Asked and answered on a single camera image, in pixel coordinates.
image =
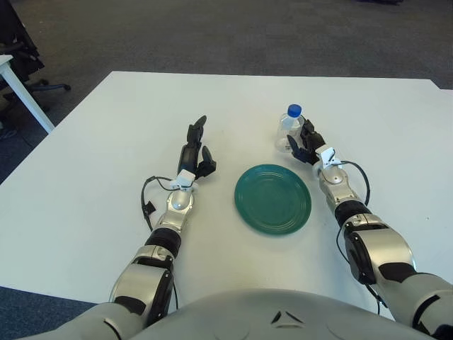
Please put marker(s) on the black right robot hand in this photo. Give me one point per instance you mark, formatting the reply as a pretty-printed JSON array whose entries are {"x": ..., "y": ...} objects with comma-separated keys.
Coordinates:
[{"x": 311, "y": 141}]

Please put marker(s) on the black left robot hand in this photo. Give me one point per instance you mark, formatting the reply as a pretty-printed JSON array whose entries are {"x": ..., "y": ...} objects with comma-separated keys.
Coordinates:
[{"x": 189, "y": 159}]

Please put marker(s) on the clear bottle with blue cap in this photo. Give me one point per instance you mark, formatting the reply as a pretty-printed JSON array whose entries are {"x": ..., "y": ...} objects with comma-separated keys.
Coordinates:
[{"x": 294, "y": 110}]

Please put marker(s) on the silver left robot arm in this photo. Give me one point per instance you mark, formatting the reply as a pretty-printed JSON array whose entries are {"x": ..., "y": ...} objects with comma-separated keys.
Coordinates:
[{"x": 177, "y": 205}]

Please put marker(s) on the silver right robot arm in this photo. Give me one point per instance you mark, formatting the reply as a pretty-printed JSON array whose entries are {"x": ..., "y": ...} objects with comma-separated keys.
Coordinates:
[{"x": 375, "y": 241}]

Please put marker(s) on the green ribbed plate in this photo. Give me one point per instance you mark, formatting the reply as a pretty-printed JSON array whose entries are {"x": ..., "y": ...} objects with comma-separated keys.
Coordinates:
[{"x": 272, "y": 202}]

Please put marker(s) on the white left wrist connector block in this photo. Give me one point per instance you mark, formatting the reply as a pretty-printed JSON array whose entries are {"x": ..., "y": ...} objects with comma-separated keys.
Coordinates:
[{"x": 184, "y": 178}]

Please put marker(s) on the white wrist connector block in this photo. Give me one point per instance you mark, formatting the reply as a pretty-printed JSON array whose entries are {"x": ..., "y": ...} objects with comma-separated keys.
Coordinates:
[
  {"x": 327, "y": 156},
  {"x": 184, "y": 178}
]

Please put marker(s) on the white right wrist connector block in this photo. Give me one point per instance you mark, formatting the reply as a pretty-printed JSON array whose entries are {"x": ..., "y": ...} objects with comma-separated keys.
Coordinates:
[{"x": 327, "y": 156}]

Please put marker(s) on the grey robot torso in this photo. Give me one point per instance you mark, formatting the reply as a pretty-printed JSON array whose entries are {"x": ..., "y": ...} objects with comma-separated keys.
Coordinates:
[{"x": 247, "y": 318}]

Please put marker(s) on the white desk with leg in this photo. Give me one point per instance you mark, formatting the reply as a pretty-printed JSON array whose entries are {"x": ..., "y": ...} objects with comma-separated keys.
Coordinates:
[{"x": 21, "y": 92}]

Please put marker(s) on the black office chair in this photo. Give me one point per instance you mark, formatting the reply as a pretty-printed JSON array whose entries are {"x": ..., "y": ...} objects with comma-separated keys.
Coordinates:
[{"x": 17, "y": 46}]

